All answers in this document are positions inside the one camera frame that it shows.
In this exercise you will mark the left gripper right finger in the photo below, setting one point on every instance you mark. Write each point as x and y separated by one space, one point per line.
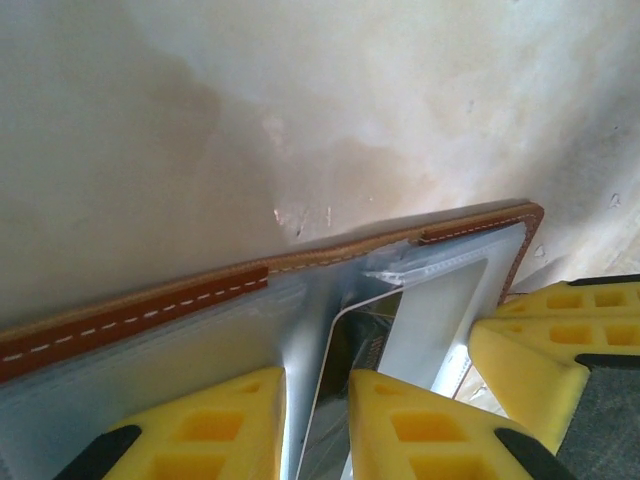
425 440

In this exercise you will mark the brown leather card holder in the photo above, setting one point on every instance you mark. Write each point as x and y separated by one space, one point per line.
150 310

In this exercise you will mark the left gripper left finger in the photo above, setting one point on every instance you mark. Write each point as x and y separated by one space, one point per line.
225 440

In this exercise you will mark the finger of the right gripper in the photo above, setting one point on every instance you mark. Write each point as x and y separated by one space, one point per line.
585 300
530 380

